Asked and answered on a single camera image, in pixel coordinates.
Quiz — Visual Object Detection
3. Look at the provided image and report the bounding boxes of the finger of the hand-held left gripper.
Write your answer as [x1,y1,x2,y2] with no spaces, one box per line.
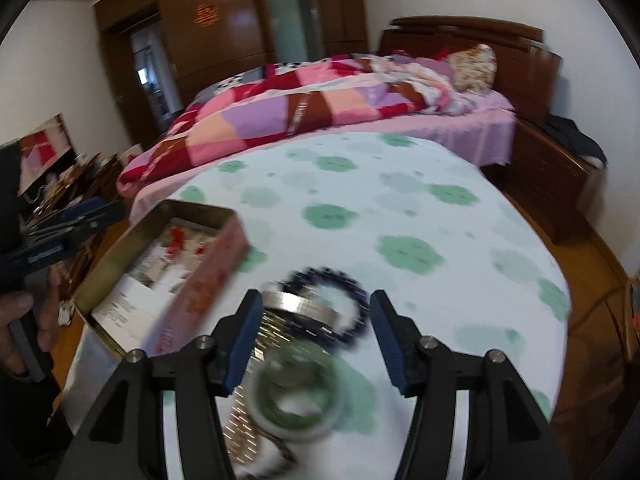
[35,196,111,227]
[22,202,126,248]

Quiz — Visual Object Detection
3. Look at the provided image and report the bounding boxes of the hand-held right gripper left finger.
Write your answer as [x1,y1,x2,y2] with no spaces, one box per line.
[55,287,266,480]

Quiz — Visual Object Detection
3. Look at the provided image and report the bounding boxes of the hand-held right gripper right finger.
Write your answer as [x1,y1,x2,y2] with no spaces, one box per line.
[369,289,576,480]

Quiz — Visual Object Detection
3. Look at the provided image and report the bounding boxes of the dark bead bracelet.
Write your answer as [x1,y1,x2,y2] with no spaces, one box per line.
[277,266,372,352]

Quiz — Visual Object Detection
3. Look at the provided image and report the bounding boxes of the metal expansion band watch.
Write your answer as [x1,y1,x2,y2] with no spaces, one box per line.
[222,282,361,466]

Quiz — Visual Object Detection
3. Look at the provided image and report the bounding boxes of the rectangular metal tin box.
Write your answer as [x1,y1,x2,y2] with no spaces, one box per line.
[74,199,251,361]

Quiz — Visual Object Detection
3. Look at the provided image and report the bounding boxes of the green jade bangle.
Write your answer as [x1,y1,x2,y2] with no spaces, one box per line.
[247,342,348,443]

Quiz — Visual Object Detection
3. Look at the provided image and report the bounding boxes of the person's left hand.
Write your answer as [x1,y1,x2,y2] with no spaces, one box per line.
[0,267,63,378]

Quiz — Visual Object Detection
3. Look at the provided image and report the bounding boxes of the cluttered wooden desk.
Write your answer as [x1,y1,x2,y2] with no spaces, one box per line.
[20,152,126,228]

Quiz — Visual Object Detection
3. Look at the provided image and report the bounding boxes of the printed paper sheet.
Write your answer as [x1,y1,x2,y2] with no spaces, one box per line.
[92,217,223,346]

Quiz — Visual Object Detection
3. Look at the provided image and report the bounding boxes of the patchwork quilt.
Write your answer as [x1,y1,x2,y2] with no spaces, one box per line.
[116,52,476,186]

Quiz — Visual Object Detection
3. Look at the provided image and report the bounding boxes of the brown wooden wardrobe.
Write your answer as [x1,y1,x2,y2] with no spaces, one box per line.
[92,0,371,148]

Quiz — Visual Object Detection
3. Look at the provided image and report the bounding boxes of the wooden nightstand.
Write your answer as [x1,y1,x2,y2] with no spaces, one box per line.
[505,117,608,246]

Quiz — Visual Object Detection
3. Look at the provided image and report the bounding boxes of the red paper decoration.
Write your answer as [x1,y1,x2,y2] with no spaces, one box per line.
[192,4,221,28]

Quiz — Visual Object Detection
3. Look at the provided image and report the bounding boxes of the bed with patchwork quilt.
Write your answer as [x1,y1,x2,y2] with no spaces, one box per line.
[116,87,517,221]

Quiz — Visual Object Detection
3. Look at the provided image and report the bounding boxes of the dark clothes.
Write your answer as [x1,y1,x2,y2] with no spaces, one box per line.
[542,112,608,168]

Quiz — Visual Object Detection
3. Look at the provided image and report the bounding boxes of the floral pillow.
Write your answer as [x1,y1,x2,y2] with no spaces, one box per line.
[445,43,498,93]

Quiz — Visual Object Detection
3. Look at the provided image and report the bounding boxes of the wooden bed headboard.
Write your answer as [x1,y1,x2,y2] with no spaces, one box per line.
[377,16,563,128]

